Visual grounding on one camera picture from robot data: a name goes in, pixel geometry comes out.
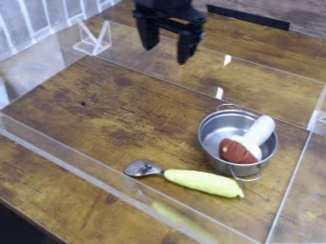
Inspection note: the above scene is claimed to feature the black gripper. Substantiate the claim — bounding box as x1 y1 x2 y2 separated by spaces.
133 0 205 65

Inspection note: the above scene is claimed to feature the silver metal pot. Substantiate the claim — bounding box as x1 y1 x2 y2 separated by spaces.
197 106 277 182

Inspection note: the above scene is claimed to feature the spoon with yellow handle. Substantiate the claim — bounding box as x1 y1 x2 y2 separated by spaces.
122 159 244 198

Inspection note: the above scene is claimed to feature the black bar on table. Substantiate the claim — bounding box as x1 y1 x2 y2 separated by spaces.
205 4 289 31

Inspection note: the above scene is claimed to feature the clear acrylic enclosure wall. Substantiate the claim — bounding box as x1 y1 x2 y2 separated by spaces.
0 3 326 244

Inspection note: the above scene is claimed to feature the clear acrylic triangle bracket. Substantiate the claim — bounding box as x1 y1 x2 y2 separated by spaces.
72 21 112 56

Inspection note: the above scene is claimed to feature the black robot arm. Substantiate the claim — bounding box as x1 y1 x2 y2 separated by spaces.
132 0 205 65

